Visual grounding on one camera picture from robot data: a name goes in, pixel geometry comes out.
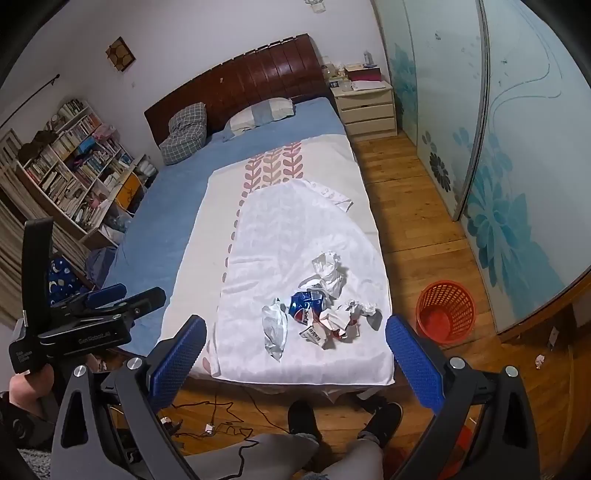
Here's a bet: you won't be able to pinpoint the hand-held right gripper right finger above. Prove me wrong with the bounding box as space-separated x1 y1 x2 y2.
385 315 541 480

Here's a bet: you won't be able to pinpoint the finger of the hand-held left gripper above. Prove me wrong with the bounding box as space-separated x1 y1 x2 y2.
69 284 128 315
104 287 167 320

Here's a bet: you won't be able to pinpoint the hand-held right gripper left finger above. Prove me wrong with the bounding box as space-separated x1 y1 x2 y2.
51 315 207 480

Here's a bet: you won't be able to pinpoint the orange wastebasket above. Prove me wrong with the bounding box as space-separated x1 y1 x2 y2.
416 280 477 347

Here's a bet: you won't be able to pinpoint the large white paper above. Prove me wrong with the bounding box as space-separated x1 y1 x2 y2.
299 251 348 296

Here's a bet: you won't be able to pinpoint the person's left forearm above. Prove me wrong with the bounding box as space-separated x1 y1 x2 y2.
0 391 63 450

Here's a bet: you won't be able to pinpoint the person's left hand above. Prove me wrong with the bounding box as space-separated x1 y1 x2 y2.
10 364 54 403

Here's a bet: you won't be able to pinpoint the dark blue cloth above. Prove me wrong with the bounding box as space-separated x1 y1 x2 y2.
87 247 122 289

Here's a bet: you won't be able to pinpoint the blue starry cloth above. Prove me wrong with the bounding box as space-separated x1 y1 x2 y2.
46 254 88 305

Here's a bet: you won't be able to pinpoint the person's right black shoe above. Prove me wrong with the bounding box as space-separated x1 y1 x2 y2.
358 401 403 448

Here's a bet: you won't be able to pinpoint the person's black shoe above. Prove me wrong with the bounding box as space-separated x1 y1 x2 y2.
358 401 403 448
287 399 322 444

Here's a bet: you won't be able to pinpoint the small crumpled paper ball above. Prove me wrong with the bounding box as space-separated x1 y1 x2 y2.
346 300 383 330

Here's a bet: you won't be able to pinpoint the beige striped curtain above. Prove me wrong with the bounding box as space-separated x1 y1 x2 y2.
0 182 90 326

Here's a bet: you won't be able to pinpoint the red plastic object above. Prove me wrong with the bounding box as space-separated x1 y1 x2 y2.
385 425 478 480

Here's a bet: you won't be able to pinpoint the white plastic bag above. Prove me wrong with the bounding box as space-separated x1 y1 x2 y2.
262 298 291 361

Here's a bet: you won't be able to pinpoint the orange box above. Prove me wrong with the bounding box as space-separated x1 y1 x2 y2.
115 173 140 213

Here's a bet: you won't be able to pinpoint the person's right leg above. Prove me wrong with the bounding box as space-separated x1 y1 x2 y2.
318 438 385 480

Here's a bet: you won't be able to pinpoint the person's leg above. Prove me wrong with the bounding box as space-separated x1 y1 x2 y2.
318 438 385 480
182 431 320 480

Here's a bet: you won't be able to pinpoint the person's left black shoe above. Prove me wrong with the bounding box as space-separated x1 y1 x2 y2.
287 399 322 444

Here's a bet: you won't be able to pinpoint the crushed blue packet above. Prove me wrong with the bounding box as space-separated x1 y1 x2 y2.
288 290 328 324

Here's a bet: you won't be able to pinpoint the bed with white sheet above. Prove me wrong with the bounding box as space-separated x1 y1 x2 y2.
99 95 398 393

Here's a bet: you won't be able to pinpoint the person's left leg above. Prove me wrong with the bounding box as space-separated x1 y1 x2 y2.
182 431 320 480

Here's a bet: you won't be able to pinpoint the white bookshelf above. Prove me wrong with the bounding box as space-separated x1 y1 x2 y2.
0 98 158 250

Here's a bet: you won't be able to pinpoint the plain white cloth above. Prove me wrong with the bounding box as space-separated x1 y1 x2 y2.
215 179 395 386

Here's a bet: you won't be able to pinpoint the rows of books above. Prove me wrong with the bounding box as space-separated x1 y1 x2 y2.
18 99 134 222

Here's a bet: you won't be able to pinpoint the checked grey pillow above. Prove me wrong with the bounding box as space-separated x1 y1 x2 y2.
159 102 207 166

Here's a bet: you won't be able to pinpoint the curtain rod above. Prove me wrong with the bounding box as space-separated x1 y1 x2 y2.
0 74 61 130

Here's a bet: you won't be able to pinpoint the blue and white pillow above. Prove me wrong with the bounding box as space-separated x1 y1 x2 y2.
224 97 296 137

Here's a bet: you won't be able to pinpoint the white leaf print blanket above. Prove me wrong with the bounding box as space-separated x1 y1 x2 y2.
157 134 382 384

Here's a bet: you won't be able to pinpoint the frosted floral sliding door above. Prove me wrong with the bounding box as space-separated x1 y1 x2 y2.
403 0 486 222
457 0 591 337
372 0 419 145

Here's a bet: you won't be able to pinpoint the dark wooden headboard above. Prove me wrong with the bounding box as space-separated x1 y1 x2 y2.
144 33 331 146

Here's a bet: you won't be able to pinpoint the cream nightstand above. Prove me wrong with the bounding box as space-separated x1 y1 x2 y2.
331 80 398 141

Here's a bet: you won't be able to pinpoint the dark red box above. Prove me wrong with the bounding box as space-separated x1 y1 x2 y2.
345 66 383 82

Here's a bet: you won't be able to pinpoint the black cable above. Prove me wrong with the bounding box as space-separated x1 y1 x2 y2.
171 388 296 480

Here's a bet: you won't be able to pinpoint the square wall decoration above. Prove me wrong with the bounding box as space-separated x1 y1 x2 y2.
105 37 136 72

